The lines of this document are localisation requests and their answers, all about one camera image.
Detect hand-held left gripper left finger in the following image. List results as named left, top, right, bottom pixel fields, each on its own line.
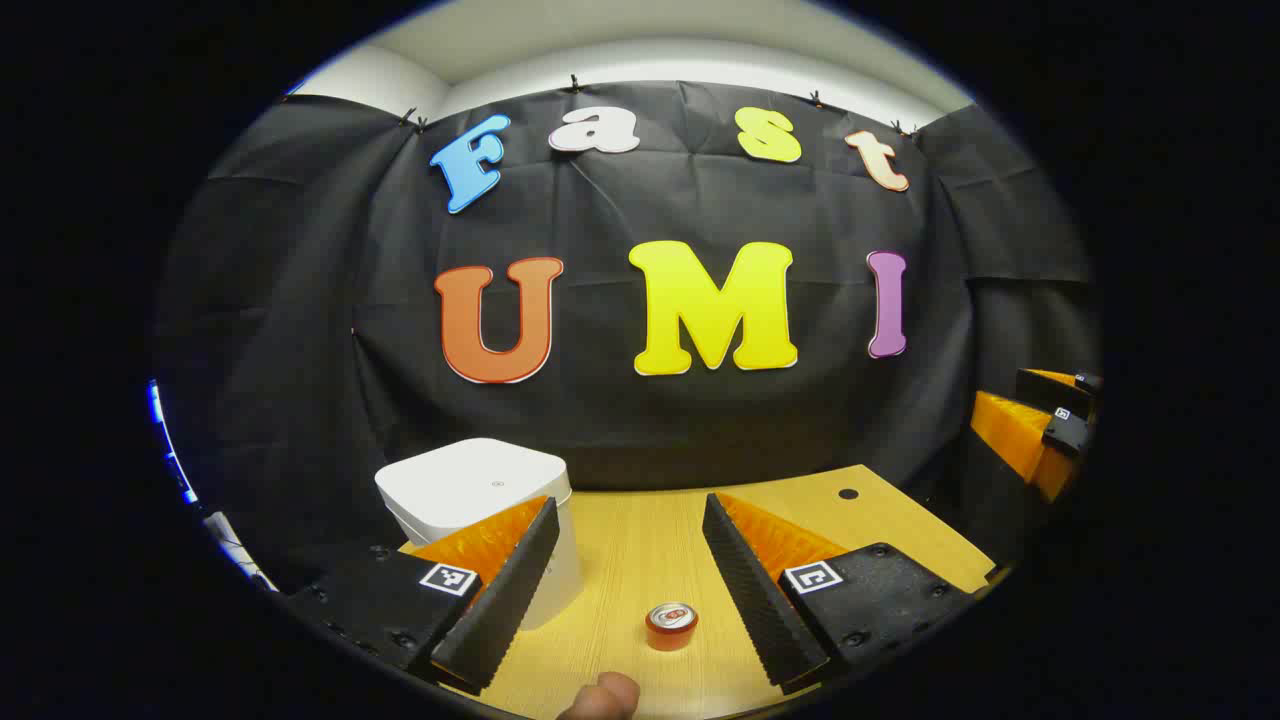
left=285, top=495, right=561, bottom=698

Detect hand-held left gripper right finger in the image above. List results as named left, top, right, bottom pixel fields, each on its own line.
left=702, top=492, right=988, bottom=696

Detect red pop can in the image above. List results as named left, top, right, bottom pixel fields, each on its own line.
left=645, top=602, right=699, bottom=653

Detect white desktop garbage bin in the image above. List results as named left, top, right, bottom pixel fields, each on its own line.
left=375, top=438, right=583, bottom=631

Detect wooden desktop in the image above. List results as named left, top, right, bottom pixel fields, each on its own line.
left=400, top=465, right=1001, bottom=720

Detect white side desk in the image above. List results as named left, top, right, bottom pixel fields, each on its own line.
left=205, top=510, right=278, bottom=593

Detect computer monitor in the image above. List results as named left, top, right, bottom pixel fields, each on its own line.
left=147, top=378, right=199, bottom=506

